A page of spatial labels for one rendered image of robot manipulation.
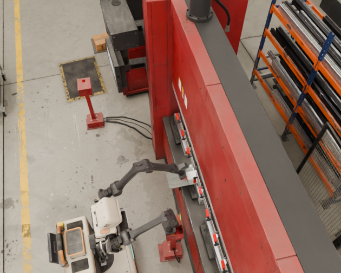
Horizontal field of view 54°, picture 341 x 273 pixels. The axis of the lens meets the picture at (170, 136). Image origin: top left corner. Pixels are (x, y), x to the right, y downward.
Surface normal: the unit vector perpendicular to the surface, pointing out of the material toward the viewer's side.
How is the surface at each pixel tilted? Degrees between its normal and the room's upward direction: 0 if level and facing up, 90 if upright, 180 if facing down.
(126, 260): 0
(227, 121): 0
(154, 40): 90
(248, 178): 0
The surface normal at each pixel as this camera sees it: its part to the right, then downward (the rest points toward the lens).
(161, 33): 0.22, 0.79
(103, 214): -0.71, -0.22
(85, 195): 0.00, -0.58
